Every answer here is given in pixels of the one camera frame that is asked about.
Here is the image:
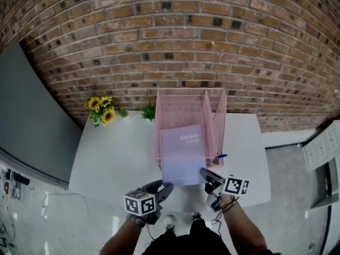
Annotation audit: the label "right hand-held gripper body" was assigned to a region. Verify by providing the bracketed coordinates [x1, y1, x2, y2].
[204, 175, 250, 214]

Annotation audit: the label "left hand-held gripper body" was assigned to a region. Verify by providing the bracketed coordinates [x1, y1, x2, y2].
[123, 179, 163, 225]

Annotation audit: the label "lilac spiral notebook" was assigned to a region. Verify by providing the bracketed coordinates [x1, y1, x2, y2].
[158, 124, 207, 187]

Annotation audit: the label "pink mesh desk organizer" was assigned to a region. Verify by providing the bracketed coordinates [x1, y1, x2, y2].
[152, 88, 227, 171]

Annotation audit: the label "person's right forearm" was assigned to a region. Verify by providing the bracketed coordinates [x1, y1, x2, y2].
[219, 194, 269, 255]

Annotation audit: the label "person's left forearm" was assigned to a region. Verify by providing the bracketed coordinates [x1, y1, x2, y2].
[99, 218, 146, 255]

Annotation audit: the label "metal wristwatch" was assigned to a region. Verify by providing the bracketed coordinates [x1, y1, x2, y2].
[126, 213, 147, 228]

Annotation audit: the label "brown wrist band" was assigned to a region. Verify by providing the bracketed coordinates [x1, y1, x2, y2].
[222, 197, 239, 214]

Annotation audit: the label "person's left shoe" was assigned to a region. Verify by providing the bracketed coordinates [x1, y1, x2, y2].
[162, 214, 176, 231]

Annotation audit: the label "white desk with drawers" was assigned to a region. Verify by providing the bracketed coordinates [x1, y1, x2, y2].
[68, 110, 271, 214]

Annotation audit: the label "person's black trousers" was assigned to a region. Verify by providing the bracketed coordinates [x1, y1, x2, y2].
[142, 218, 232, 255]

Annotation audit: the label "bushy potted green plant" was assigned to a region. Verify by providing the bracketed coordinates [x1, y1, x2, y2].
[140, 102, 156, 122]

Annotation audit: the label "white drawer cabinet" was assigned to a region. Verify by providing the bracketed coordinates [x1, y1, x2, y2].
[301, 120, 340, 209]

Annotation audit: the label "sunflower bouquet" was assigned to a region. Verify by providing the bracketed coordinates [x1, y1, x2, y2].
[84, 96, 116, 128]

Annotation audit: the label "grey refrigerator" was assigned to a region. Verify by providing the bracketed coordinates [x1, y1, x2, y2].
[0, 41, 83, 188]

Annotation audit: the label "white floor cable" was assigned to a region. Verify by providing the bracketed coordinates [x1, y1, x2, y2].
[41, 192, 89, 223]

